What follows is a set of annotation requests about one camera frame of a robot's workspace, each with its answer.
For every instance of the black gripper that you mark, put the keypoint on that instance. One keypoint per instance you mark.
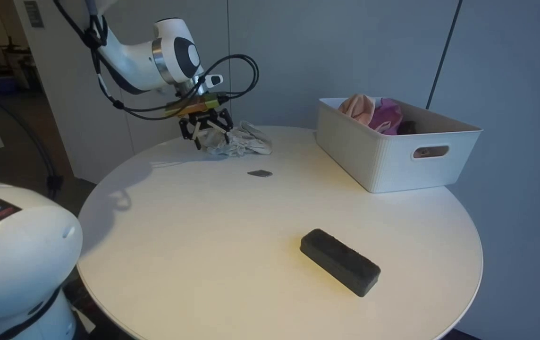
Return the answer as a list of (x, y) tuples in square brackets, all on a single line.
[(205, 116)]

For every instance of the white towel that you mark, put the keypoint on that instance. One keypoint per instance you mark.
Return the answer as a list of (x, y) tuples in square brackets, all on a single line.
[(243, 142)]

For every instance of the orange object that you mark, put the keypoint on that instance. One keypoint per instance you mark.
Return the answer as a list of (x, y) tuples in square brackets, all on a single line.
[(358, 108)]

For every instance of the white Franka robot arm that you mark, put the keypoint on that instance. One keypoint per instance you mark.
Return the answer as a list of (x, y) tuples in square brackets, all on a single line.
[(18, 252)]

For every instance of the white plastic storage box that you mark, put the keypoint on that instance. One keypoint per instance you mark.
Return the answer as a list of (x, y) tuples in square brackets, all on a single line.
[(396, 161)]

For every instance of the pink cloth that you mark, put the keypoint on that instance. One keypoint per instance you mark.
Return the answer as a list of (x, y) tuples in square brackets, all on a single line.
[(388, 116)]

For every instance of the black rectangular block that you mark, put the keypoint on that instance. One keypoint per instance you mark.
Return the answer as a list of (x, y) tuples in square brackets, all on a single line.
[(339, 261)]

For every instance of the wall sign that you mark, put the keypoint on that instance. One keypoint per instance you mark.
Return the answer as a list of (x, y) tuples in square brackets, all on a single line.
[(33, 12)]

